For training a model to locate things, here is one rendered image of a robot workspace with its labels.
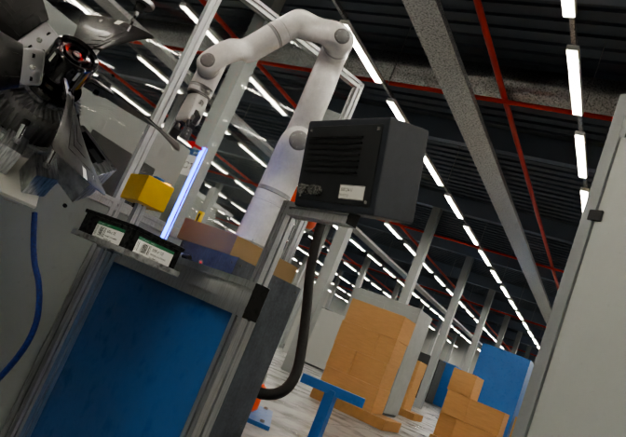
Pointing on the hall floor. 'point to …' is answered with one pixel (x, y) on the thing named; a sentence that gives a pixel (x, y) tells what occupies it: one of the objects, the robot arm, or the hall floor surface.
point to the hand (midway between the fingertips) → (178, 136)
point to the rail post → (218, 377)
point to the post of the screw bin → (63, 345)
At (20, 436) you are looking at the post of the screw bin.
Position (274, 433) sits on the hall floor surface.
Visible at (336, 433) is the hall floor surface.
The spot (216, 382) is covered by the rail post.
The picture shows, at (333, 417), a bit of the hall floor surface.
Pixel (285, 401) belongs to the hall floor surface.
